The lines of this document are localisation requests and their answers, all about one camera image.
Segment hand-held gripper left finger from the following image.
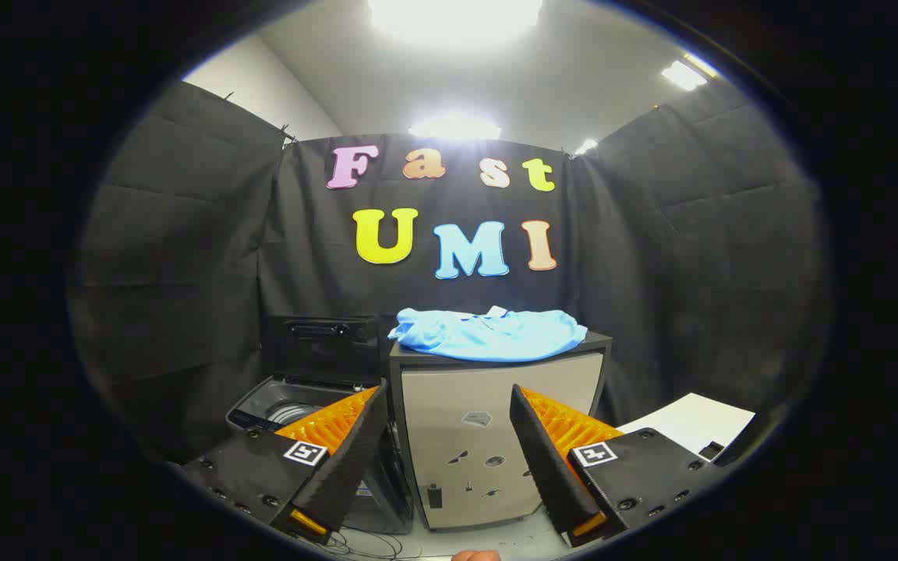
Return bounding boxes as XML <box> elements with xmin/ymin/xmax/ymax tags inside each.
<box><xmin>184</xmin><ymin>379</ymin><xmax>389</xmax><ymax>545</ymax></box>

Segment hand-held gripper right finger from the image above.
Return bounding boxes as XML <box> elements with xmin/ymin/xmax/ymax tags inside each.
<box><xmin>510</xmin><ymin>384</ymin><xmax>719</xmax><ymax>546</ymax></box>

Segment grey washing machine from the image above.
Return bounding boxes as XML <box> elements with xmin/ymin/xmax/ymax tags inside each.
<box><xmin>225</xmin><ymin>374</ymin><xmax>415</xmax><ymax>535</ymax></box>

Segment light blue polo shirt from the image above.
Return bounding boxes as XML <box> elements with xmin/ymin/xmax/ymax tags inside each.
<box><xmin>388</xmin><ymin>306</ymin><xmax>589</xmax><ymax>363</ymax></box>

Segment grey cabinet with dark top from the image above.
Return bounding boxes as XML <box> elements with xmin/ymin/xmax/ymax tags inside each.
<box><xmin>388</xmin><ymin>331</ymin><xmax>613</xmax><ymax>532</ymax></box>

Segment black backdrop cloth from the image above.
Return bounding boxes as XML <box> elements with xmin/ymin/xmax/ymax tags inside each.
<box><xmin>67</xmin><ymin>78</ymin><xmax>824</xmax><ymax>468</ymax></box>

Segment oval ceiling light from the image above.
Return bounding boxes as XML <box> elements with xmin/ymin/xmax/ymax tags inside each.
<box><xmin>408</xmin><ymin>115</ymin><xmax>502</xmax><ymax>142</ymax></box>

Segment rectangular ceiling light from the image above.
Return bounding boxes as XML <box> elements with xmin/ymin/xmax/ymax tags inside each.
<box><xmin>660</xmin><ymin>53</ymin><xmax>719</xmax><ymax>91</ymax></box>

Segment large round ceiling light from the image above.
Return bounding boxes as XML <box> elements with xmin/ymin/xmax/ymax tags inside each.
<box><xmin>369</xmin><ymin>0</ymin><xmax>543</xmax><ymax>49</ymax></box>

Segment thin black cables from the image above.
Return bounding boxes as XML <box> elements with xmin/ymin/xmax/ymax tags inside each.
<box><xmin>316</xmin><ymin>528</ymin><xmax>426</xmax><ymax>561</ymax></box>

